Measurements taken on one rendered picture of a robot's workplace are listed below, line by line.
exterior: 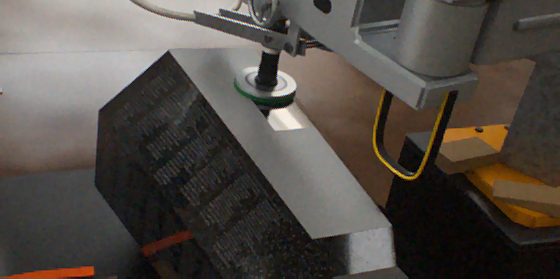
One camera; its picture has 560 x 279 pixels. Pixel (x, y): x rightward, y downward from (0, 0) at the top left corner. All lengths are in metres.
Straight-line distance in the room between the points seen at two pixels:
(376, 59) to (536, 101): 0.68
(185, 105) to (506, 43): 1.06
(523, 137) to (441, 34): 0.77
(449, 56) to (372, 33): 0.27
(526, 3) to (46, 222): 2.03
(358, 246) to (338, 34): 0.57
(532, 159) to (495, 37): 0.68
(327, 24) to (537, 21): 0.53
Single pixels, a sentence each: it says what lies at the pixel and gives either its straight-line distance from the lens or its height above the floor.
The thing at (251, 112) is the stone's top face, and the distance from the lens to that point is 2.39.
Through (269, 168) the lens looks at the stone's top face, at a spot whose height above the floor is 0.82.
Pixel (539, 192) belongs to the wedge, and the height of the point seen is 0.81.
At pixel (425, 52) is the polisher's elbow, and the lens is 1.83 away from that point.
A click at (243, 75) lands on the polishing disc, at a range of 2.56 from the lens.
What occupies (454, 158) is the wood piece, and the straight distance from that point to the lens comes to 2.40.
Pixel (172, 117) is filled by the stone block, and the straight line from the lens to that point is 2.48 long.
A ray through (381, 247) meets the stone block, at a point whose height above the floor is 0.80.
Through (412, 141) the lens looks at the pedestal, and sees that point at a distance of 2.62.
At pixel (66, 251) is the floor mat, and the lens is 3.04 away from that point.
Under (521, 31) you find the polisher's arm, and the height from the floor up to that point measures 1.34.
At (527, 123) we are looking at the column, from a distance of 2.48.
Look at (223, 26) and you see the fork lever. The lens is 2.63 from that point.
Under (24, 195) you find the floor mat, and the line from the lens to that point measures 3.32.
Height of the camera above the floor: 1.99
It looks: 29 degrees down
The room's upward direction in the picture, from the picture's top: 11 degrees clockwise
